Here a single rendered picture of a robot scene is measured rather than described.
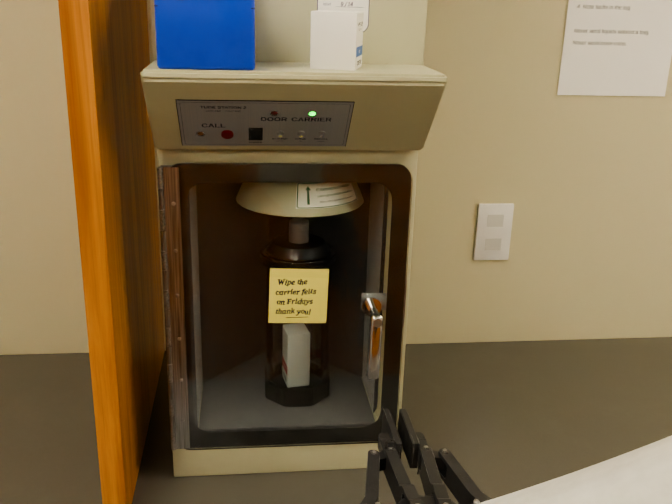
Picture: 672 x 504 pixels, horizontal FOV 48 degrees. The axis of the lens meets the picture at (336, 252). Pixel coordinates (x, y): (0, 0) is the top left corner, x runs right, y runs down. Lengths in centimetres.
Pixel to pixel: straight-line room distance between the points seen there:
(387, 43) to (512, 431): 65
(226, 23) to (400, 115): 22
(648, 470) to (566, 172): 117
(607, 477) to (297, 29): 67
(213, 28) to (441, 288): 85
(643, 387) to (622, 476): 110
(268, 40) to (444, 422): 67
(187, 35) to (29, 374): 81
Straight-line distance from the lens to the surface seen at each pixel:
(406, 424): 82
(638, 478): 37
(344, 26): 83
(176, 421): 106
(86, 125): 85
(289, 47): 91
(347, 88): 81
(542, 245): 153
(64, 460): 119
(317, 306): 98
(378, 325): 95
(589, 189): 153
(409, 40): 93
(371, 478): 74
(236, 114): 84
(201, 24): 80
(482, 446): 121
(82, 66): 84
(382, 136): 89
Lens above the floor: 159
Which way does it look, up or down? 19 degrees down
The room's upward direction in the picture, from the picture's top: 2 degrees clockwise
